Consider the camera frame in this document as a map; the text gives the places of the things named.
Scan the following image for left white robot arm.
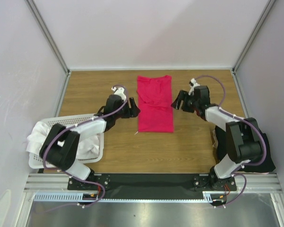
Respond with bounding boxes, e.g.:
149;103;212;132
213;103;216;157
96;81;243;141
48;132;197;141
39;95;140;189

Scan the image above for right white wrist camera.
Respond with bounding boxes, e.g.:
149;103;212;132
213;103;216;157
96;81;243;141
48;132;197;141
188;78;200;95

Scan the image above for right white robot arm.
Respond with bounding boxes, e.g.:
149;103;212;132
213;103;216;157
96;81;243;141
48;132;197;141
171;86;267;190

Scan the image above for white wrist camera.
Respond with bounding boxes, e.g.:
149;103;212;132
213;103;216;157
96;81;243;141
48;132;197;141
188;78;200;95
111;86;126;101

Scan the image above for black folded t shirt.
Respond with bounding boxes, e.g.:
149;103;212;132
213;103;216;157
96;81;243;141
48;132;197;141
213;126;276;174

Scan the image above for white crumpled t shirt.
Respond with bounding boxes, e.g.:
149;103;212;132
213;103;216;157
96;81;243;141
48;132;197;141
26;122;100;160

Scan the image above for aluminium frame rail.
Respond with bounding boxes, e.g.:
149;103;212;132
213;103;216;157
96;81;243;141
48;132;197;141
24;173;282;204

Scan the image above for pink t shirt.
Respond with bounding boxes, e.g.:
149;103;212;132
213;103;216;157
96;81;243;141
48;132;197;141
137;75;174;133

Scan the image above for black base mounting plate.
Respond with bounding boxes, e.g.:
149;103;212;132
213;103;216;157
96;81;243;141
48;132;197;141
67;173;237;201

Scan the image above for white laundry basket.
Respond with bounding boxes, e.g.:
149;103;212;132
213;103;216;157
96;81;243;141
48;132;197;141
26;114;104;169

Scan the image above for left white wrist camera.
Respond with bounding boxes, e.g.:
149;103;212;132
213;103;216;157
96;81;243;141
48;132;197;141
111;86;126;101

